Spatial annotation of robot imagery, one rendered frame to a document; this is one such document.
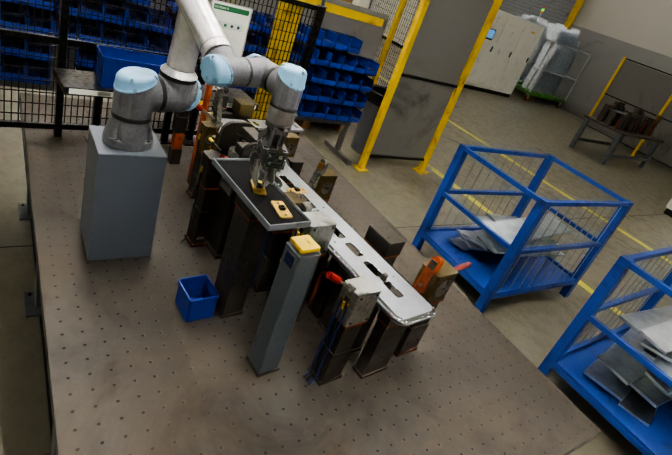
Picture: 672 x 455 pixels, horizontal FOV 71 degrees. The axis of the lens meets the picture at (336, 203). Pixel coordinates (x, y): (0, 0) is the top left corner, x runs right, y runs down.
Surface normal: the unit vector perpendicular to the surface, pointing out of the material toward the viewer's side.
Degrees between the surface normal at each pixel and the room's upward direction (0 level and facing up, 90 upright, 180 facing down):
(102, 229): 90
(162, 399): 0
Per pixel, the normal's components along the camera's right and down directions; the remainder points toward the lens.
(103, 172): 0.50, 0.54
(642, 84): -0.81, 0.00
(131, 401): 0.32, -0.84
